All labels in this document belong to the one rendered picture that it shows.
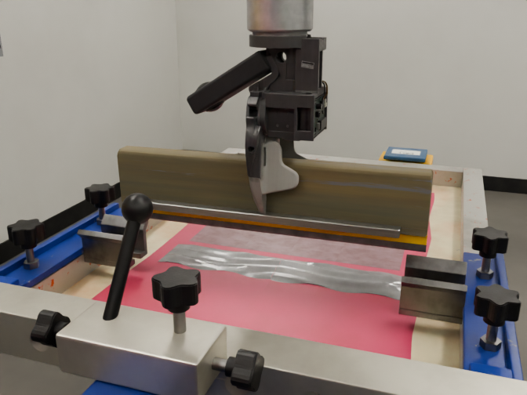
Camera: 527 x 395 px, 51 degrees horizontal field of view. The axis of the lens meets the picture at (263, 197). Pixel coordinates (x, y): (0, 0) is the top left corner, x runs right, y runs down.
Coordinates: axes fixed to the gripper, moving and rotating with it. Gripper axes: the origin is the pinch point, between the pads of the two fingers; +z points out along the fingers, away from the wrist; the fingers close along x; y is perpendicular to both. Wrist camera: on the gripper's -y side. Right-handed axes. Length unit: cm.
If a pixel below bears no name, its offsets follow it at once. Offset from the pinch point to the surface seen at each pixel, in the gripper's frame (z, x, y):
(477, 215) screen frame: 10.2, 29.9, 27.5
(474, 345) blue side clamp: 9.1, -11.5, 26.1
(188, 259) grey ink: 12.9, 4.7, -13.5
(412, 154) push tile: 12, 75, 13
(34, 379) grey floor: 109, 74, -116
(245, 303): 13.5, -3.8, -1.3
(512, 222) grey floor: 110, 301, 66
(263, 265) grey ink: 13.2, 7.0, -2.4
